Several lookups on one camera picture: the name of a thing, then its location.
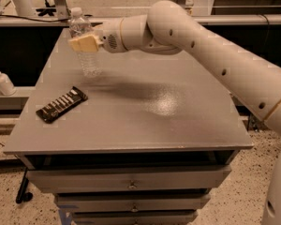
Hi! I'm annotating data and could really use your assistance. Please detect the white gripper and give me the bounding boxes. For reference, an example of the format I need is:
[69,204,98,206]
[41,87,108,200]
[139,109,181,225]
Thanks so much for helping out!
[68,18,127,53]

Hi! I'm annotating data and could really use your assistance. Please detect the clear water bottle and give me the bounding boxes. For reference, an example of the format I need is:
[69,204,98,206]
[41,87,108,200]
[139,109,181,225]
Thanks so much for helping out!
[69,7,101,78]

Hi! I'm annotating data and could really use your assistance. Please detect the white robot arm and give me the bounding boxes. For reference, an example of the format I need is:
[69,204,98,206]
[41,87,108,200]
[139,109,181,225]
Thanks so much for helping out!
[69,0,281,225]

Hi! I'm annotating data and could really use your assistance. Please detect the white pump dispenser bottle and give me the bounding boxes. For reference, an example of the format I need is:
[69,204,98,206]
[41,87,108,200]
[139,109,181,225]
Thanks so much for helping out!
[0,71,16,96]

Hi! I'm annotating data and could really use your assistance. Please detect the black snack bar wrapper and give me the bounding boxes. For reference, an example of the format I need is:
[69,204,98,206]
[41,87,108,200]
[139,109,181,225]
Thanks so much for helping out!
[36,86,88,124]

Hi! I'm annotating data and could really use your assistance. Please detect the grey drawer cabinet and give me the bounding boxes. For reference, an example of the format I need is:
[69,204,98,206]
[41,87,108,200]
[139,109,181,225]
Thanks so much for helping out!
[2,25,254,225]

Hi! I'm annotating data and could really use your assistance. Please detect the top grey drawer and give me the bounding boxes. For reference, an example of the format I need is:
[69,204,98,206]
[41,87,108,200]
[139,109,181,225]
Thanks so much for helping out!
[27,165,231,193]

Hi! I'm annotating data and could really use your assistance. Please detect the grey drawer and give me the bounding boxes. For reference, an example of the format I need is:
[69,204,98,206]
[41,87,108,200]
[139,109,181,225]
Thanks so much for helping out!
[72,210,198,225]
[27,165,231,193]
[55,193,210,213]

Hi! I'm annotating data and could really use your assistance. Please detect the middle grey drawer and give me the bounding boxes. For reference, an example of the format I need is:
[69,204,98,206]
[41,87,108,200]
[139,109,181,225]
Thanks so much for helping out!
[55,193,210,213]

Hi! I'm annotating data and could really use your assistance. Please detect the black caster leg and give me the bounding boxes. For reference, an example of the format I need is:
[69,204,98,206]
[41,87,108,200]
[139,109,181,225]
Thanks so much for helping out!
[15,171,33,204]

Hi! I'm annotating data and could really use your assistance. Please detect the bottom grey drawer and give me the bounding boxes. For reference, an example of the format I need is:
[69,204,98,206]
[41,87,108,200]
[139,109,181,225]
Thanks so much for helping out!
[72,210,198,225]

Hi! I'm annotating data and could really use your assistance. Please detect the left metal frame post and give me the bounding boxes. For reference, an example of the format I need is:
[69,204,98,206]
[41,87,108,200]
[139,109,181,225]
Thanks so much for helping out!
[53,0,69,19]

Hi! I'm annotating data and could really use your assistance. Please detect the black cable on shelf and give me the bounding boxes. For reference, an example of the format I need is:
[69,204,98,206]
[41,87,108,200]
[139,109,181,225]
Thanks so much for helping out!
[0,12,95,23]

